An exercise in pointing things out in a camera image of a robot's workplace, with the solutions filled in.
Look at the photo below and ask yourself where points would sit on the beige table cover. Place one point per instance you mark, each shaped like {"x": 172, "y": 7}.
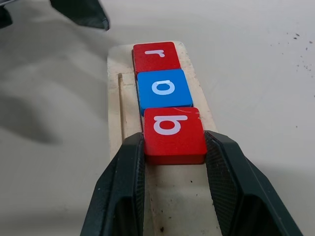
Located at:
{"x": 246, "y": 73}

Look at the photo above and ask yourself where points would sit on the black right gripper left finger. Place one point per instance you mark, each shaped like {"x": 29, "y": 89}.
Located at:
{"x": 115, "y": 191}

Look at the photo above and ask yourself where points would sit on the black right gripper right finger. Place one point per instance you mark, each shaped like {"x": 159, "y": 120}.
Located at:
{"x": 236, "y": 191}

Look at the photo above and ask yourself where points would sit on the red letter r block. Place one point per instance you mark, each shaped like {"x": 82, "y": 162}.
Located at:
{"x": 155, "y": 61}

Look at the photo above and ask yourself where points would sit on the blue letter o block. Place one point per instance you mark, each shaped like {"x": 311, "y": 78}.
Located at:
{"x": 165, "y": 98}

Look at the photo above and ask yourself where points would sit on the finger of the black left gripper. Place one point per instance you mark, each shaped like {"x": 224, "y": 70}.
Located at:
{"x": 83, "y": 12}
{"x": 5, "y": 17}

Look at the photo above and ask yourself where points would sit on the red letter b block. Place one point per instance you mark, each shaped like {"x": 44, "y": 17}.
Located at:
{"x": 172, "y": 142}

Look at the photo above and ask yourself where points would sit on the light wooden letter tray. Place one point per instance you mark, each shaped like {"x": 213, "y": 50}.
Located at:
{"x": 115, "y": 98}

